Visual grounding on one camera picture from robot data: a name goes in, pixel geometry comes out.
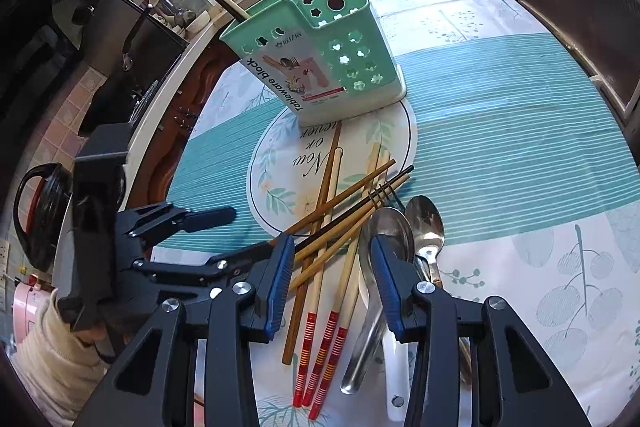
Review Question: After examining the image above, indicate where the white bowl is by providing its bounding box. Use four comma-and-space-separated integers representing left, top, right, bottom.
186, 11, 211, 34

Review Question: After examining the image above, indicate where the black range hood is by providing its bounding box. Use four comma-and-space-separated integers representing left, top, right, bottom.
0, 0, 63, 118

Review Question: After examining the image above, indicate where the steel tablespoon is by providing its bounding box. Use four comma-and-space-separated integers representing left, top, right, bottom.
404, 195, 447, 288

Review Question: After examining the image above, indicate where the green plastic utensil holder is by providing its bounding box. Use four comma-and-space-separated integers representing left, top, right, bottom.
219, 0, 407, 128

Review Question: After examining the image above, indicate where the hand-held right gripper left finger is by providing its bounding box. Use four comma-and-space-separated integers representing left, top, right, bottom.
75, 232, 297, 427

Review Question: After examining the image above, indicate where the red striped bamboo chopstick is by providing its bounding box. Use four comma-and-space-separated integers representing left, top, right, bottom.
301, 143, 381, 409
309, 151, 392, 420
294, 147, 347, 408

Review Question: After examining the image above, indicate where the black stove splash guard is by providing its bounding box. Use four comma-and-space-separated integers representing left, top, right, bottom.
77, 0, 192, 138

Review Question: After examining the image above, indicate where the long brown wooden chopstick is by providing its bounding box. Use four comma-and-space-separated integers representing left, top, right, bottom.
281, 122, 345, 367

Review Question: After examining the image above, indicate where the white ceramic spoon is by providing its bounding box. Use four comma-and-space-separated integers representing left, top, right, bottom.
382, 334, 417, 423

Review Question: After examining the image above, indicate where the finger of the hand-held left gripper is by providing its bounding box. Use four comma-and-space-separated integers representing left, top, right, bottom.
117, 202, 237, 253
131, 241, 275, 299

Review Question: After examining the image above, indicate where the black pressure cooker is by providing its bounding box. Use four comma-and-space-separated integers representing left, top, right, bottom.
14, 163, 76, 274

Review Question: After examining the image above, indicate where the wide-handled steel soup spoon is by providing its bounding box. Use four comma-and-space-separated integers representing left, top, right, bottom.
341, 206, 417, 395

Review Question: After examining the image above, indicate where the teal floral printed tablecloth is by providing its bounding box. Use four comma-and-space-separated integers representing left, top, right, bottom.
150, 0, 640, 427

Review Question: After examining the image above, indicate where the steel fork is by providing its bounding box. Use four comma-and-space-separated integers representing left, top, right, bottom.
367, 181, 403, 212

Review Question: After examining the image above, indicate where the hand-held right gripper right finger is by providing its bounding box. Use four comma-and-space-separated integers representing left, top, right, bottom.
369, 234, 593, 427

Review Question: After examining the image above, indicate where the person's left forearm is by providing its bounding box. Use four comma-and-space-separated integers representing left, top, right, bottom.
9, 289, 118, 427

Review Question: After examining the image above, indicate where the pink small appliance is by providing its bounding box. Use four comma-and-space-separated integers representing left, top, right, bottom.
10, 279, 53, 325

